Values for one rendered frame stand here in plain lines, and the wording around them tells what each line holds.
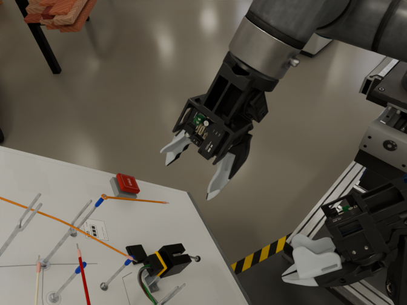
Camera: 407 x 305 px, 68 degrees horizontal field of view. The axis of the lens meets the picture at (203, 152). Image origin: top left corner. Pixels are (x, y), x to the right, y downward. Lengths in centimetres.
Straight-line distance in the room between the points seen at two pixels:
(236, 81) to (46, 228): 42
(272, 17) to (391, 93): 66
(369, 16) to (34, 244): 56
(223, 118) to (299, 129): 211
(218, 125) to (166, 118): 219
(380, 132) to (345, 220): 51
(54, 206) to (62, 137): 207
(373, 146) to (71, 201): 77
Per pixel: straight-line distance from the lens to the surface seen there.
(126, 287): 61
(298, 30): 34
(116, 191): 74
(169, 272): 59
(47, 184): 67
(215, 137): 36
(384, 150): 94
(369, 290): 166
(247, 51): 34
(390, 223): 47
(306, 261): 47
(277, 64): 35
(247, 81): 33
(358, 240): 45
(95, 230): 64
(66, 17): 275
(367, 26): 41
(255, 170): 214
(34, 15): 307
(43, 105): 311
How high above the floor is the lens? 170
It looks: 49 degrees down
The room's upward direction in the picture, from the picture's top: 5 degrees counter-clockwise
